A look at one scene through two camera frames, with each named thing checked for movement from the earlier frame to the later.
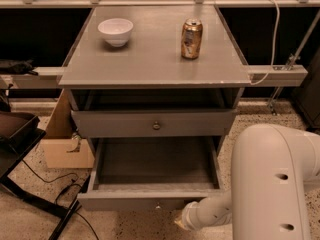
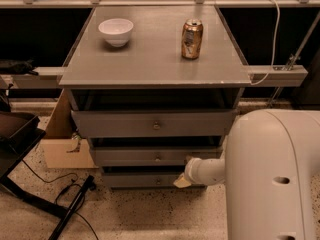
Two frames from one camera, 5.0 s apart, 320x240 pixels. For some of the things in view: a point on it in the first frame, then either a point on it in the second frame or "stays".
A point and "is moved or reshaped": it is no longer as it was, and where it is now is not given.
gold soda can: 191,38 stays
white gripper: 190,216 -> 191,171
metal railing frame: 51,77 stays
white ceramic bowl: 116,31 stays
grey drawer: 152,173 is moved or reshaped
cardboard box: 61,147 stays
